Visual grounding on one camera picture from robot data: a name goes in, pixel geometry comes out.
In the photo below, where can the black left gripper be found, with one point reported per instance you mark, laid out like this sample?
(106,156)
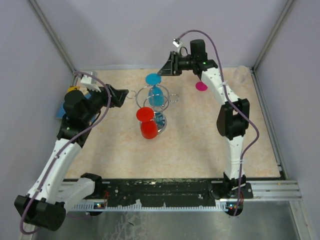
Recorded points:
(118,96)

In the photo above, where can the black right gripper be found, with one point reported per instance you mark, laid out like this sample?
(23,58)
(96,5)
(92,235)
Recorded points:
(171,67)

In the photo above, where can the blue wine glass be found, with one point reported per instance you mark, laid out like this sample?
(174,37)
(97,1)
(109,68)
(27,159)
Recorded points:
(156,95)

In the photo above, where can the pink wine glass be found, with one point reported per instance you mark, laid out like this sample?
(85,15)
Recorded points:
(200,86)

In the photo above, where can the red wine glass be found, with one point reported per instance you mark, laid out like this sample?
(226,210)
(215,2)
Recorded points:
(148,126)

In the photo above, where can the clear wine glass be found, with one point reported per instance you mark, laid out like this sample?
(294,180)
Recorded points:
(240,74)

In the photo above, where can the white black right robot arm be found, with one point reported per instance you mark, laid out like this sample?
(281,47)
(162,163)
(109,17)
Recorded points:
(232,121)

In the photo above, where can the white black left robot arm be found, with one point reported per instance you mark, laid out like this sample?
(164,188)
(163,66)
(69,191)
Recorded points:
(44,205)

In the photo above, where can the chrome wine glass rack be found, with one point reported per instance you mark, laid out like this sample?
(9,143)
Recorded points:
(142,100)

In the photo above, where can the blue cloth with duck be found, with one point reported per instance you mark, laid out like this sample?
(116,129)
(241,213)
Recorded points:
(73,96)

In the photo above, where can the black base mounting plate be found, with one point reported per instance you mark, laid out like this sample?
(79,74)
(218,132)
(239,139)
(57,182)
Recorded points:
(169,192)

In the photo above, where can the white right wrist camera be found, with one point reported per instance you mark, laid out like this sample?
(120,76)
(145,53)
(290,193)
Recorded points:
(177,43)

